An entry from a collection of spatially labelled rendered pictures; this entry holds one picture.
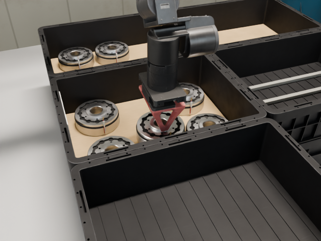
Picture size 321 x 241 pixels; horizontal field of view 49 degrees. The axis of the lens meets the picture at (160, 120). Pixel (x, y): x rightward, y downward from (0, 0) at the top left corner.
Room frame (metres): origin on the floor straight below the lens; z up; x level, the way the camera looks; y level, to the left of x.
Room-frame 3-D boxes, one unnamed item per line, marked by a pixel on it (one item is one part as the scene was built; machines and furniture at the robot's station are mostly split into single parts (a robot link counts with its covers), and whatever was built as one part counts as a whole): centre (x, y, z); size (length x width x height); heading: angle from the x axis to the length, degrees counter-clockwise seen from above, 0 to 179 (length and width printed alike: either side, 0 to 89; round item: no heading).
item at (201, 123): (0.60, -0.11, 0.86); 0.05 x 0.05 x 0.01
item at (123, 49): (0.98, 0.15, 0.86); 0.10 x 0.10 x 0.01
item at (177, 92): (0.58, 0.00, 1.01); 0.10 x 0.07 x 0.07; 19
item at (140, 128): (0.58, 0.00, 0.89); 0.10 x 0.10 x 0.01
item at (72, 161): (0.63, 0.02, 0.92); 0.40 x 0.30 x 0.02; 110
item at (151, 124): (0.58, 0.00, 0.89); 0.05 x 0.05 x 0.01
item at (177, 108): (0.57, 0.00, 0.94); 0.07 x 0.07 x 0.09; 19
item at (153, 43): (0.58, -0.01, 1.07); 0.07 x 0.06 x 0.07; 111
